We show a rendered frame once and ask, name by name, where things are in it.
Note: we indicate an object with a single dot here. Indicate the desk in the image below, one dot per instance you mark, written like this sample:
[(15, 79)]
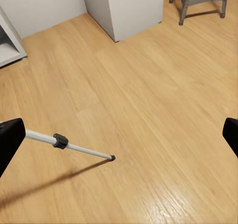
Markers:
[(122, 19)]

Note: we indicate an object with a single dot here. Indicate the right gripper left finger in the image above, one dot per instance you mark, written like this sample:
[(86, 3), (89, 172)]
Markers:
[(12, 133)]

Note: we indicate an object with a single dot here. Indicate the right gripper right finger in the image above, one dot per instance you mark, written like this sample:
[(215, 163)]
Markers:
[(230, 133)]

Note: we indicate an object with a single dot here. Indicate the camera tripod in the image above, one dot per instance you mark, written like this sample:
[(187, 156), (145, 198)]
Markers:
[(59, 141)]

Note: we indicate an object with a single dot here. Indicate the bookcase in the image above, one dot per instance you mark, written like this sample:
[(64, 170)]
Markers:
[(11, 47)]

